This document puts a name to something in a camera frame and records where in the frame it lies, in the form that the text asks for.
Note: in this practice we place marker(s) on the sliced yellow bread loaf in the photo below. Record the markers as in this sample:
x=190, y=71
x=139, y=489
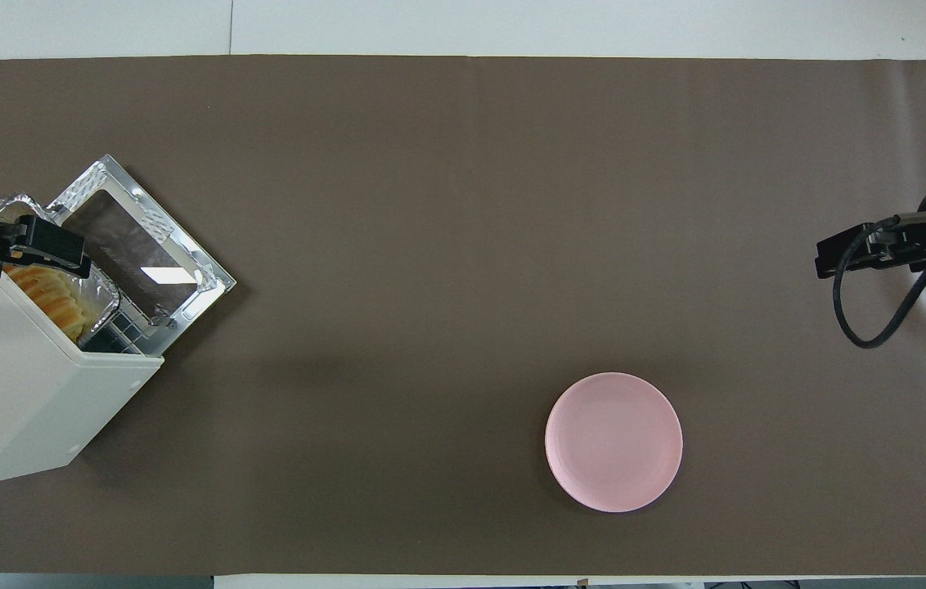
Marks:
x=54, y=298

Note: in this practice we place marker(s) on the silver foil tray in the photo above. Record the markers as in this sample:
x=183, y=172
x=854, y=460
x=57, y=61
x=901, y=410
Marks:
x=99, y=294

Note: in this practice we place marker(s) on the glass oven door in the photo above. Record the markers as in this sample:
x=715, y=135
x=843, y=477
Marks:
x=136, y=245

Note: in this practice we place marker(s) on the cream toaster oven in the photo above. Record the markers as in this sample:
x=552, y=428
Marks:
x=13, y=393

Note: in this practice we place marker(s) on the pink round plate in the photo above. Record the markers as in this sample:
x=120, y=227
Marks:
x=614, y=442

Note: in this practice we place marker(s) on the brown table mat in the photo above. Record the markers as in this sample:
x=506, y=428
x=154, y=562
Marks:
x=471, y=204

